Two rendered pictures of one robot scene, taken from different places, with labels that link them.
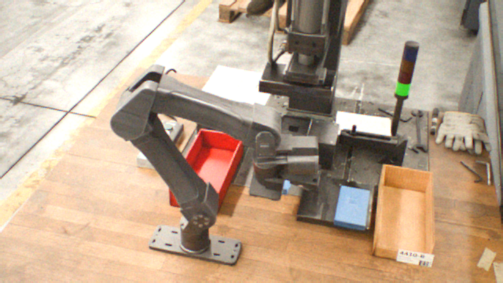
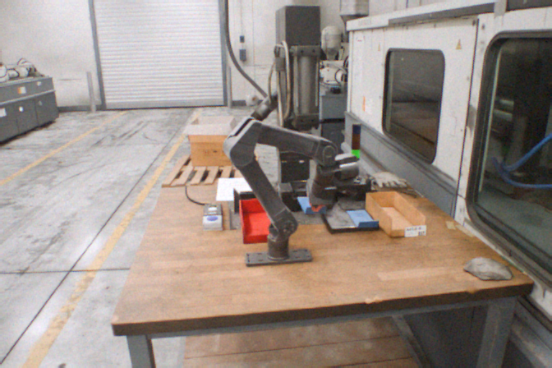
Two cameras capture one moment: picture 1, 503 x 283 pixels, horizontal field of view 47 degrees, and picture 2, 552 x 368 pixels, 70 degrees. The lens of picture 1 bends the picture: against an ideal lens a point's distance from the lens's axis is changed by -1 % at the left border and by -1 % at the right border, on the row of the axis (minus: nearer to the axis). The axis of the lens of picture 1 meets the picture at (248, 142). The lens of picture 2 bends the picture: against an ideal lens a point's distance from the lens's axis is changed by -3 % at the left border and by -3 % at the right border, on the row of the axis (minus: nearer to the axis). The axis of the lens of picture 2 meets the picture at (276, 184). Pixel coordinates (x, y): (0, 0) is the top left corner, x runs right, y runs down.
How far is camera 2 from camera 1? 0.60 m
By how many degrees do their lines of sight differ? 24
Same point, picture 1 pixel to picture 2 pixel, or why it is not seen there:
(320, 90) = not seen: hidden behind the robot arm
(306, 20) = (305, 105)
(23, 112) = (31, 278)
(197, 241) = (284, 249)
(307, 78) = not seen: hidden behind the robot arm
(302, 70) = not seen: hidden behind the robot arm
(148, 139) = (254, 165)
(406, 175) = (381, 197)
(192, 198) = (282, 210)
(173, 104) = (269, 134)
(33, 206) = (140, 265)
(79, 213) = (180, 261)
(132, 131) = (245, 158)
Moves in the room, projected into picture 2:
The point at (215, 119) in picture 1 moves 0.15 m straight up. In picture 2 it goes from (296, 142) to (296, 86)
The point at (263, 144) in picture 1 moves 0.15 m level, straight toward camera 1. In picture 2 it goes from (328, 155) to (354, 170)
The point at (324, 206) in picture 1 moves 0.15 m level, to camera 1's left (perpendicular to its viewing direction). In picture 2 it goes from (344, 222) to (305, 228)
